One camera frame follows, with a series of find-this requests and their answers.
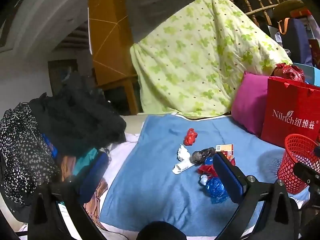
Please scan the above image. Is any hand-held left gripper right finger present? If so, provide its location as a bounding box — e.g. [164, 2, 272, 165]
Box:
[212, 152, 302, 240]

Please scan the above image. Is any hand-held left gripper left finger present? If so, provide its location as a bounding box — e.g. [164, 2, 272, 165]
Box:
[27, 151, 110, 240]

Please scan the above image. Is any blue plastic bag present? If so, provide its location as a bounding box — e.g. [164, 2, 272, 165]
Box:
[205, 176, 230, 204]

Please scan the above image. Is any red plastic mesh basket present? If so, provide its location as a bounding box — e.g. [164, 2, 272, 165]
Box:
[277, 133, 320, 195]

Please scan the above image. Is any red foil wrapper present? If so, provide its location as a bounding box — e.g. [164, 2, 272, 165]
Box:
[197, 164, 218, 180]

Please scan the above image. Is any orange and white small box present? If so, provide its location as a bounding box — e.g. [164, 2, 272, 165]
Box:
[215, 144, 234, 160]

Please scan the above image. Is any dark grey plastic bag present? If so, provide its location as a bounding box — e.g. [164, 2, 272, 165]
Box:
[190, 147, 217, 166]

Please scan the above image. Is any blue and white toothpaste box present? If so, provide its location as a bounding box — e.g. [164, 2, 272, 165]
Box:
[172, 160, 194, 174]

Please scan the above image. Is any white tissue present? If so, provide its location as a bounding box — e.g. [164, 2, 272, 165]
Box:
[177, 144, 192, 161]

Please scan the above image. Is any teal cloth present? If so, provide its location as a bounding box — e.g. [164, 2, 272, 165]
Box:
[72, 147, 99, 180]

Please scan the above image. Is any striped brown cloth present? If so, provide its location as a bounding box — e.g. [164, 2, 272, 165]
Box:
[84, 180, 108, 228]

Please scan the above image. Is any pile of dark clothes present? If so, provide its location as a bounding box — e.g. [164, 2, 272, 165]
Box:
[30, 72, 127, 155]

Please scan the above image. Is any red paper gift bag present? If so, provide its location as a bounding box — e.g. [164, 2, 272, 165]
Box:
[261, 76, 320, 148]

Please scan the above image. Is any blue towel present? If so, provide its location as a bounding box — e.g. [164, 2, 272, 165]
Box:
[99, 114, 310, 238]

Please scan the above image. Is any black white-dotted cloth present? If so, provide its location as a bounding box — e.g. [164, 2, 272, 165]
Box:
[0, 102, 60, 205]

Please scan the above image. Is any magenta pillow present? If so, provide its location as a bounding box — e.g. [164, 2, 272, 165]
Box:
[230, 71, 272, 137]

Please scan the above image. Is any light blue cardboard box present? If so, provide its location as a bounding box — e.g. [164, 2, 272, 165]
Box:
[292, 62, 320, 85]

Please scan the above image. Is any red crumpled plastic bag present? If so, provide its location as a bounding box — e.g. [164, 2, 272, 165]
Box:
[271, 62, 305, 82]

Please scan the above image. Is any dark framed picture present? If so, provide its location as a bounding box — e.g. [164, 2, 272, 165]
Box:
[47, 59, 78, 95]

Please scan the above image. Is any green floral quilt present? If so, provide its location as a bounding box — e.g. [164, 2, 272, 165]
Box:
[130, 0, 294, 119]

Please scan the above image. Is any round wooden tabletop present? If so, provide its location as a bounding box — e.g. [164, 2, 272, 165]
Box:
[272, 0, 308, 18]

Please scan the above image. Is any wooden stair railing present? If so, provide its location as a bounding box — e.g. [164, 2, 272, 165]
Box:
[217, 0, 300, 28]

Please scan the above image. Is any navy bag with orange handles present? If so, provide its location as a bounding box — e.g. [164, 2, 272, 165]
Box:
[277, 17, 313, 67]

